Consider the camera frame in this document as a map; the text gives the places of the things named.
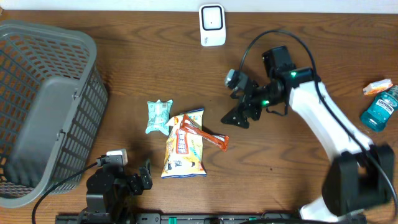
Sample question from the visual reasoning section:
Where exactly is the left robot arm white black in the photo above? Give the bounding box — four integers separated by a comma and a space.
77, 156, 153, 223

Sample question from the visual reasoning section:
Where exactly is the teal snack packet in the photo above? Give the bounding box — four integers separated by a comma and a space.
146, 100, 173, 136

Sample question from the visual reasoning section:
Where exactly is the grey plastic shopping basket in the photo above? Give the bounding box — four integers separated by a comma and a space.
1, 20, 108, 208

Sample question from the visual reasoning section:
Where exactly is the yellow chips bag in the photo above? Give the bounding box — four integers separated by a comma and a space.
161, 108, 206, 179

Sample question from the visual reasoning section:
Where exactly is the red Top chocolate bar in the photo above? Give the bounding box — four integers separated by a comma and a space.
180, 114, 229, 152

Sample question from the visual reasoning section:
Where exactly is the orange tissue pack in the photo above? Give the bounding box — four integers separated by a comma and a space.
363, 79, 392, 95

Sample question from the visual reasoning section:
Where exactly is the white barcode scanner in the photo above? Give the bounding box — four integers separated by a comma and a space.
198, 4, 226, 47

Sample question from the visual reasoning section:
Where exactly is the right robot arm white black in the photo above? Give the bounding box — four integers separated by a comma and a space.
221, 46, 396, 222

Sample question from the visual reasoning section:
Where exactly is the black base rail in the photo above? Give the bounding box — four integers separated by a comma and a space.
55, 212, 368, 224

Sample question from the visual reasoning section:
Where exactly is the teal mouthwash bottle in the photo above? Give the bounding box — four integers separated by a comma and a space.
360, 85, 397, 132

